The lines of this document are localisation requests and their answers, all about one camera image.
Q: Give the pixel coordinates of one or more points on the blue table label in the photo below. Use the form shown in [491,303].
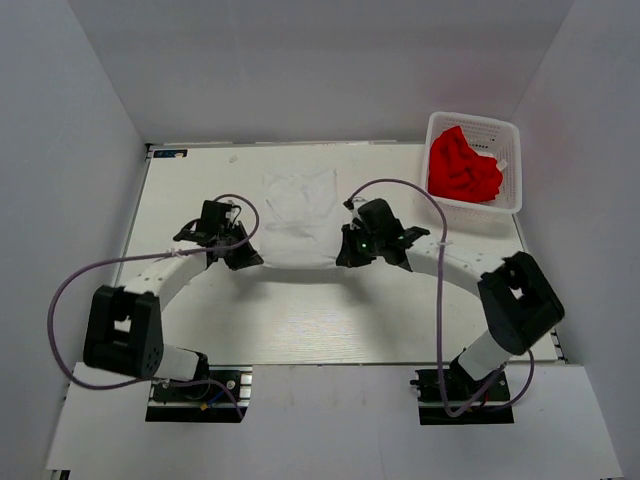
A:
[170,153]

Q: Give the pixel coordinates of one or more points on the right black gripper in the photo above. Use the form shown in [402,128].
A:
[349,256]

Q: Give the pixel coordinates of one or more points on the white t shirt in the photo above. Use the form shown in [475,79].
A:
[301,220]

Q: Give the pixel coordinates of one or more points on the red t shirt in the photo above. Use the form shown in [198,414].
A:
[457,172]

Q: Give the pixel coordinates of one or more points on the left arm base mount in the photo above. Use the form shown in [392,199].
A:
[203,404]

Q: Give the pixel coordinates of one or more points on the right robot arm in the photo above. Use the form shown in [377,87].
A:
[518,302]

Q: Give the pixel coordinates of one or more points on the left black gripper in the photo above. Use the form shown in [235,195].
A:
[247,257]

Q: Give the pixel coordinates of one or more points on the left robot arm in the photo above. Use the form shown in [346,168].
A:
[125,333]

